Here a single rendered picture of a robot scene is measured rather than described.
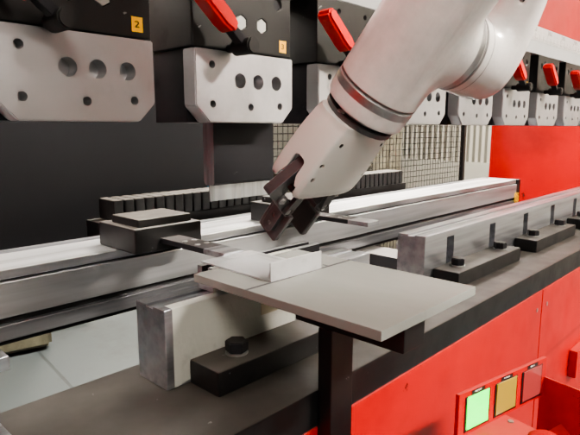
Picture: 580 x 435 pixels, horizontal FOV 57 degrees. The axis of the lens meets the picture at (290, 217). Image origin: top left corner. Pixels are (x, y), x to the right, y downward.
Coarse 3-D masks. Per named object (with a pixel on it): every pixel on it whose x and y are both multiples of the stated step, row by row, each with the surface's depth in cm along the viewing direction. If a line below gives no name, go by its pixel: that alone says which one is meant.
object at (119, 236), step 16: (160, 208) 91; (112, 224) 82; (128, 224) 81; (144, 224) 80; (160, 224) 82; (176, 224) 83; (192, 224) 85; (112, 240) 83; (128, 240) 80; (144, 240) 79; (160, 240) 81; (176, 240) 79; (192, 240) 79
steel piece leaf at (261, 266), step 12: (312, 252) 64; (216, 264) 66; (228, 264) 66; (240, 264) 66; (252, 264) 66; (264, 264) 66; (276, 264) 60; (288, 264) 61; (300, 264) 63; (312, 264) 64; (252, 276) 62; (264, 276) 61; (276, 276) 60; (288, 276) 61
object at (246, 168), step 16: (208, 128) 64; (224, 128) 65; (240, 128) 67; (256, 128) 69; (272, 128) 71; (208, 144) 65; (224, 144) 65; (240, 144) 67; (256, 144) 69; (272, 144) 71; (208, 160) 65; (224, 160) 65; (240, 160) 67; (256, 160) 69; (272, 160) 71; (208, 176) 65; (224, 176) 66; (240, 176) 68; (256, 176) 70; (272, 176) 72; (224, 192) 67; (240, 192) 69; (256, 192) 71
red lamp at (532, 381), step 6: (540, 366) 77; (528, 372) 75; (534, 372) 76; (540, 372) 77; (528, 378) 76; (534, 378) 77; (540, 378) 78; (528, 384) 76; (534, 384) 77; (522, 390) 75; (528, 390) 76; (534, 390) 77; (522, 396) 75; (528, 396) 76
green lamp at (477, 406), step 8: (480, 392) 69; (488, 392) 70; (472, 400) 68; (480, 400) 69; (488, 400) 70; (472, 408) 69; (480, 408) 70; (488, 408) 71; (472, 416) 69; (480, 416) 70; (472, 424) 69
